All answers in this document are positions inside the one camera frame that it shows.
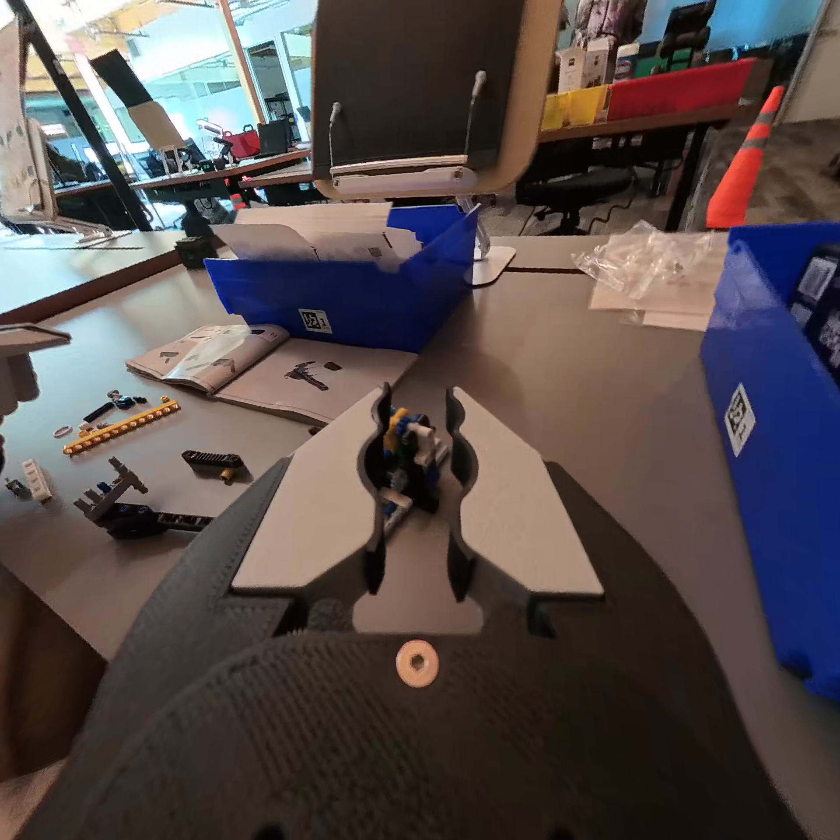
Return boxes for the wooden background table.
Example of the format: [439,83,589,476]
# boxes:
[537,98,772,217]

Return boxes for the large blue plastic bin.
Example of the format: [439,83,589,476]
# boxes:
[698,222,840,700]

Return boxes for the red bag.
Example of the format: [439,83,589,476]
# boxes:
[222,123,261,160]

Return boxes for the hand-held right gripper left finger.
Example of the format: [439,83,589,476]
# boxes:
[232,384,395,597]

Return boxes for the blue plastic bin with tag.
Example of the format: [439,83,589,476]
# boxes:
[203,203,481,355]

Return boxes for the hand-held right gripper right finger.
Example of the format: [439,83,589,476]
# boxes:
[445,386,605,602]

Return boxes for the white paper sheets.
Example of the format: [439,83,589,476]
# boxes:
[211,202,424,274]

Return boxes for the yellow storage bin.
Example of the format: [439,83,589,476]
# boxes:
[541,84,610,132]

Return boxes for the dark background desk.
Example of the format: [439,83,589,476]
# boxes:
[52,150,313,227]

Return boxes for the small white lego piece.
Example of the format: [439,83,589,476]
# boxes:
[21,458,55,504]

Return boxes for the orange traffic cone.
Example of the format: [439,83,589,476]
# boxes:
[705,85,786,231]

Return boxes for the lego instruction booklet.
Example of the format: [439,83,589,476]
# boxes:
[125,323,421,427]

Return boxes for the clear plastic bags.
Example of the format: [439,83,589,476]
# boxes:
[571,219,731,330]

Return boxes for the white-backed monitor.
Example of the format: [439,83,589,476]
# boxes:
[0,16,135,245]

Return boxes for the white cardboard boxes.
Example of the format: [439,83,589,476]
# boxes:
[556,38,613,94]

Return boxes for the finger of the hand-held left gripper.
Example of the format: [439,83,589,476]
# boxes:
[0,323,73,417]

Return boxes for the grey and black lego assembly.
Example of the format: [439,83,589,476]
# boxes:
[72,455,216,543]

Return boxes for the small black box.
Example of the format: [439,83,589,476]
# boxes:
[173,235,221,271]

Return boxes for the long yellow lego beam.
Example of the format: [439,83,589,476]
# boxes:
[62,400,182,457]

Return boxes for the short black lego beam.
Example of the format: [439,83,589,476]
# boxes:
[181,449,245,472]

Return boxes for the multicoloured lego assembly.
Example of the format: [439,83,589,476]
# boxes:
[377,403,455,536]

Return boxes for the black slanted pole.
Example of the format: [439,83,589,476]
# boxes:
[20,0,157,232]

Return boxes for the computer monitor with stand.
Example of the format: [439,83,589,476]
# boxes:
[310,0,567,287]

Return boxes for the red storage bin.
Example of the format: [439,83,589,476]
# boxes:
[606,58,759,123]

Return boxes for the black office chair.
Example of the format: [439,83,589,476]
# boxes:
[517,163,634,237]

